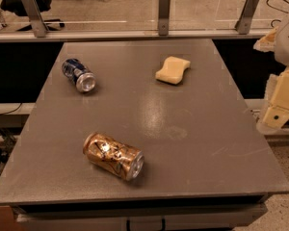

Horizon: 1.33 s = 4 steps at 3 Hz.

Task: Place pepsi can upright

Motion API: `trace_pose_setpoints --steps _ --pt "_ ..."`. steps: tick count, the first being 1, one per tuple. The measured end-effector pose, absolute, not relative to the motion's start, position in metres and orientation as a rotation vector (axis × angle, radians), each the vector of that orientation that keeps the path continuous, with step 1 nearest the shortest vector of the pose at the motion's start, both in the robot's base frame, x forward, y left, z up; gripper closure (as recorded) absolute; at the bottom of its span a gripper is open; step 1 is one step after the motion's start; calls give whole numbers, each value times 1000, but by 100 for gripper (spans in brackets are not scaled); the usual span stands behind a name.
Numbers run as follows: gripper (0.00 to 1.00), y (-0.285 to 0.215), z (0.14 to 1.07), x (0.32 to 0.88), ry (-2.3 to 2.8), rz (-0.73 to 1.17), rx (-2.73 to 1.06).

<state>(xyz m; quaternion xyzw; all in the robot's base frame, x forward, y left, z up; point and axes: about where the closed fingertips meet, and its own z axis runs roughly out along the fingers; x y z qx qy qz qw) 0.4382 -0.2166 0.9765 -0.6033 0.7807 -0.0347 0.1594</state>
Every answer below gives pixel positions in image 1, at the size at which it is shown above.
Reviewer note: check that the yellow sponge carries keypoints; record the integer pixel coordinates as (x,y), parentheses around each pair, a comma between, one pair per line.
(172,70)

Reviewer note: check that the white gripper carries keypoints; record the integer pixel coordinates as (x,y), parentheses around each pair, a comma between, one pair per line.
(288,42)

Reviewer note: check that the left metal bracket post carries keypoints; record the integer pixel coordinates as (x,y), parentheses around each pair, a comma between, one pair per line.
(38,26)

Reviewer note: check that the gold brown soda can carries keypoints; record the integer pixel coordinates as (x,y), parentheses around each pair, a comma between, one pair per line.
(122,160)

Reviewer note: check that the metal bracket post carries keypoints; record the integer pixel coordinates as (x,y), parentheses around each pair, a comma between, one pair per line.
(38,26)
(243,24)
(164,7)

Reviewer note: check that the right metal bracket post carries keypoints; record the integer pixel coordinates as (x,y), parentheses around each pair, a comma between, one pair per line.
(243,24)

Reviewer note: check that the middle metal bracket post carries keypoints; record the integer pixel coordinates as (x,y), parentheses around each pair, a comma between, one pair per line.
(164,7)

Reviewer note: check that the metal rail beam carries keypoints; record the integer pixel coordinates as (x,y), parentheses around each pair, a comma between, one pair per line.
(66,36)

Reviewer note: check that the black office chair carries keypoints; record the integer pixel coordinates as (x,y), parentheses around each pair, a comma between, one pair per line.
(16,7)

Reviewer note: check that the blue pepsi can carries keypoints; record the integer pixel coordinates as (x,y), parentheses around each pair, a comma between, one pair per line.
(82,78)

